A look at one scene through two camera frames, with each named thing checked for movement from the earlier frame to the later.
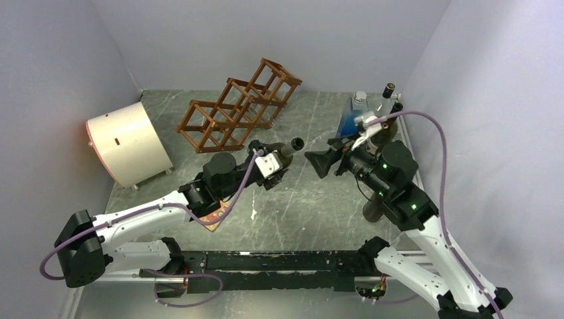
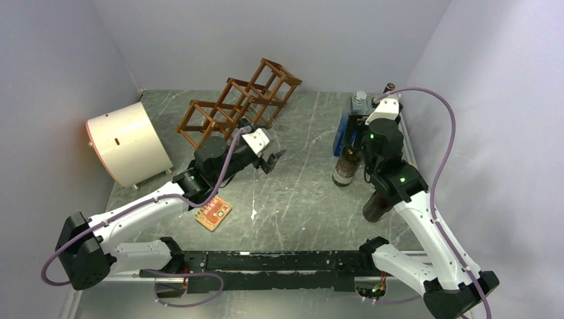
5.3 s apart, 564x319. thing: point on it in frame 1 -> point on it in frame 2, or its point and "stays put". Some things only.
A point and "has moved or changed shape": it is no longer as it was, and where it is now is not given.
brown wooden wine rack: (242, 109) stays put
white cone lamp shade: (130, 145) stays put
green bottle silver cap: (286, 150) has moved or changed shape
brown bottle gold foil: (373, 208) stays put
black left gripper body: (269, 183) -> (255, 159)
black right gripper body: (361, 165) -> (367, 155)
